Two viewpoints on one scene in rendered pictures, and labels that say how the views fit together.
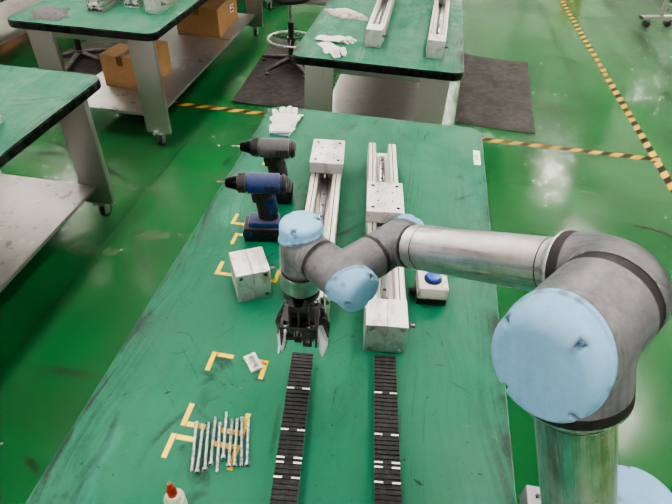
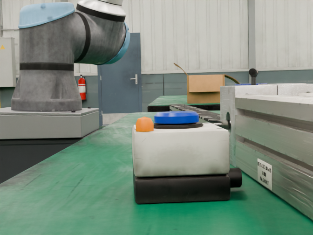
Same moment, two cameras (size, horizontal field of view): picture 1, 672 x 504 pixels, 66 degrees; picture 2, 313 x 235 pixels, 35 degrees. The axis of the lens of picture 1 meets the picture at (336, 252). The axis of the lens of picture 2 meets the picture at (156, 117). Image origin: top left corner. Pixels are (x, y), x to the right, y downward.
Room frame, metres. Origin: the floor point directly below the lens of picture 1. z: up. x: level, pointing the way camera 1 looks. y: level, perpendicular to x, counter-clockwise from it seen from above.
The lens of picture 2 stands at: (1.46, -0.32, 0.88)
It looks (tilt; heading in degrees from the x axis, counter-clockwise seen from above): 4 degrees down; 175
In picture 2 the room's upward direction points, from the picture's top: 1 degrees counter-clockwise
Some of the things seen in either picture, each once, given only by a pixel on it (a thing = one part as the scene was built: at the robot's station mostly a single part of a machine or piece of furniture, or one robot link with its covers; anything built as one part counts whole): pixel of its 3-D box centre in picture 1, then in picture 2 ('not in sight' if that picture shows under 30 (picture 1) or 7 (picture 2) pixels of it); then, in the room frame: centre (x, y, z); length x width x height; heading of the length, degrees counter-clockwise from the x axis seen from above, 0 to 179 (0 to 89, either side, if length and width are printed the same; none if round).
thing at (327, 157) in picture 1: (327, 159); not in sight; (1.55, 0.05, 0.87); 0.16 x 0.11 x 0.07; 179
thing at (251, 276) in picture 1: (254, 273); not in sight; (1.01, 0.22, 0.83); 0.11 x 0.10 x 0.10; 111
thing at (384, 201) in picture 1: (384, 205); not in sight; (1.29, -0.14, 0.87); 0.16 x 0.11 x 0.07; 179
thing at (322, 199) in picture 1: (321, 214); not in sight; (1.30, 0.05, 0.82); 0.80 x 0.10 x 0.09; 179
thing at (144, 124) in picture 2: not in sight; (144, 123); (1.04, -0.29, 0.85); 0.01 x 0.01 x 0.01
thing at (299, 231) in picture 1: (302, 246); not in sight; (0.68, 0.06, 1.21); 0.09 x 0.08 x 0.11; 44
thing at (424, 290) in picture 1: (428, 286); (187, 158); (1.01, -0.25, 0.81); 0.10 x 0.08 x 0.06; 89
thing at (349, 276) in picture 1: (348, 272); not in sight; (0.62, -0.02, 1.21); 0.11 x 0.11 x 0.08; 44
